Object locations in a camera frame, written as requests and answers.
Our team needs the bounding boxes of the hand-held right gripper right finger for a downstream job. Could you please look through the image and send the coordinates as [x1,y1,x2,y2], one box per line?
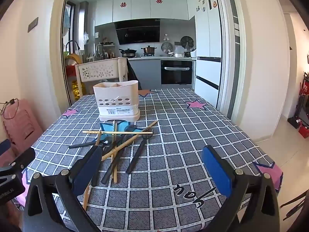
[201,145,286,232]

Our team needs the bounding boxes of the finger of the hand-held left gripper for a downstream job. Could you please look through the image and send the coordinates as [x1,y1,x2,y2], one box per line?
[0,140,12,158]
[8,147,36,168]

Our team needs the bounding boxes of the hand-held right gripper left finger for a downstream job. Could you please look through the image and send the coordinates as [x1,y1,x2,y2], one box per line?
[24,145,103,232]

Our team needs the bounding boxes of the white plastic utensil holder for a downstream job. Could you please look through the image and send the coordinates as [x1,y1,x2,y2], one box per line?
[93,80,140,122]

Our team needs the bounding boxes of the pink folding chair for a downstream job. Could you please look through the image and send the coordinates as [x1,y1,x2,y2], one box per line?
[0,99,44,167]

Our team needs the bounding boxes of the grey checkered star tablecloth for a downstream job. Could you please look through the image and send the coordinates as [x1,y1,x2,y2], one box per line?
[14,88,283,232]

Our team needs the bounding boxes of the gold foil decoration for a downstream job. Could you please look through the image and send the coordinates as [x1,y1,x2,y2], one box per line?
[70,77,81,100]

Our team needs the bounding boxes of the black folded trolley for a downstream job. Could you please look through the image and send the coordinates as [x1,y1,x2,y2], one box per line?
[287,72,309,129]

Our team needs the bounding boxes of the red container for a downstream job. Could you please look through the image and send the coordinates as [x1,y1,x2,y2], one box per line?
[65,65,78,78]

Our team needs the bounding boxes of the white perforated plastic cart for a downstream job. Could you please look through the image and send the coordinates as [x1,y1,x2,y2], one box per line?
[75,57,128,97]

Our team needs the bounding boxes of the black built-in oven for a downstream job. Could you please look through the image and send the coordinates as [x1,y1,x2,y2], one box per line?
[160,60,194,85]

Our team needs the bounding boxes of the dark cloth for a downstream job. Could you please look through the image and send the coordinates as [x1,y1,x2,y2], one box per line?
[127,60,143,90]

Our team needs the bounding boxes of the yellow round tray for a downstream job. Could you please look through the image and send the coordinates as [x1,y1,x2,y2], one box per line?
[63,54,83,66]

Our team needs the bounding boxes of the group of kitchen bottles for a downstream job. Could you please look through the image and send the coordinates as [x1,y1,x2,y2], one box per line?
[95,42,117,60]

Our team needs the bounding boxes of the black kitchen faucet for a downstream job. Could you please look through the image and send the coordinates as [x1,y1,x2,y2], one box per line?
[65,40,81,55]

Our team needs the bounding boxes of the black wok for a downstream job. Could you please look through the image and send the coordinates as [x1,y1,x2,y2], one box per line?
[119,48,138,57]

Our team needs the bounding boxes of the black round divided pan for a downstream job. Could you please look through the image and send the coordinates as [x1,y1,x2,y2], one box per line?
[180,36,195,49]

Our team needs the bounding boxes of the grey round steamer rack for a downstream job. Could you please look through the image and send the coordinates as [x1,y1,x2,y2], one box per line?
[161,42,173,54]

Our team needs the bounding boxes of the metal cooking pot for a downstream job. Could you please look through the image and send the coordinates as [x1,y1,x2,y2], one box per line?
[141,45,157,55]

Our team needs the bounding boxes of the white refrigerator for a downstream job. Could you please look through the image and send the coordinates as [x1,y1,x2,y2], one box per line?
[194,0,222,107]

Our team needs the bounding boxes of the black range hood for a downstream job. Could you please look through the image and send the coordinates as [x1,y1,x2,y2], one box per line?
[114,19,161,45]

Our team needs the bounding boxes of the white upper kitchen cabinets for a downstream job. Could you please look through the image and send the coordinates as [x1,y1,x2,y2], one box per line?
[95,0,196,27]

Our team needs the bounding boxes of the black cable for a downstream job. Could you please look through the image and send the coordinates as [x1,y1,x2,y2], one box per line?
[0,98,19,120]

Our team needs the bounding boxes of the grey wall switch panel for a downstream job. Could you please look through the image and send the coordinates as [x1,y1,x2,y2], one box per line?
[27,17,39,33]

